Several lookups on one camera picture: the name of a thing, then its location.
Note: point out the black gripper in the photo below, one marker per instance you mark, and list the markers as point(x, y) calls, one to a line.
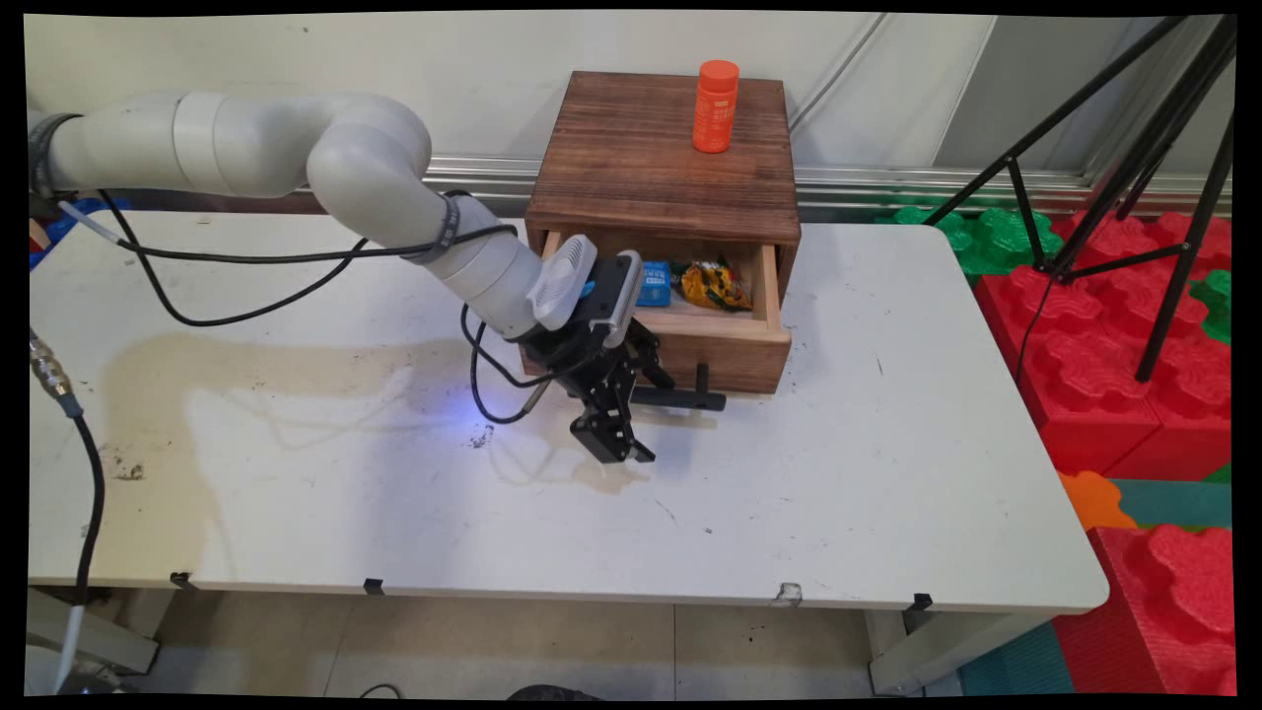
point(582, 355)

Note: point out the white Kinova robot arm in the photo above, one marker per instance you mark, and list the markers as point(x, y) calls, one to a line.
point(375, 173)

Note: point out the blue snack packet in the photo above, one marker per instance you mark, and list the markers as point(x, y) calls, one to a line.
point(655, 284)

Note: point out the yellow snack packet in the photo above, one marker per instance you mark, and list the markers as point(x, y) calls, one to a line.
point(715, 286)

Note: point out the brown wooden cabinet box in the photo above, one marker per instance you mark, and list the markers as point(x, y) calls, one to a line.
point(661, 158)

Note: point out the white tape scrap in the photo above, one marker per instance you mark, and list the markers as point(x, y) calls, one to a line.
point(789, 593)

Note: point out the orange plastic bottle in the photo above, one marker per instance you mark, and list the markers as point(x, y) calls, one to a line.
point(716, 108)

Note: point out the green foam block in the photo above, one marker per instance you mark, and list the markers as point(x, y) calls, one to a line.
point(986, 237)
point(1218, 301)

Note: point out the white table leg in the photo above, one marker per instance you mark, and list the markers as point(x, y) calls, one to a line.
point(89, 636)
point(937, 651)

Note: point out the large red foam block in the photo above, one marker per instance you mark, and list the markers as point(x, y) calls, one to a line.
point(1094, 345)

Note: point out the orange foam piece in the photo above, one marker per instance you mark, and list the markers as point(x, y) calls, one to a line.
point(1089, 501)

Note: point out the teal foam floor mat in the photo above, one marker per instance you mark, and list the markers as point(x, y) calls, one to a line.
point(1178, 503)

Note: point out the black tripod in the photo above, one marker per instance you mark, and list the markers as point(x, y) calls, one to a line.
point(1149, 148)

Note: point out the small red foam block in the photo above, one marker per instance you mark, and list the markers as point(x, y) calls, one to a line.
point(1163, 611)

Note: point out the blue object with red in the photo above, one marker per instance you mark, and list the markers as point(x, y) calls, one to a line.
point(54, 227)

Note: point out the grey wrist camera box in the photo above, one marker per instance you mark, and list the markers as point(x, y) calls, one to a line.
point(616, 291)

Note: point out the metal wall rail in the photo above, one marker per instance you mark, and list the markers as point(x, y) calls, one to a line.
point(887, 182)

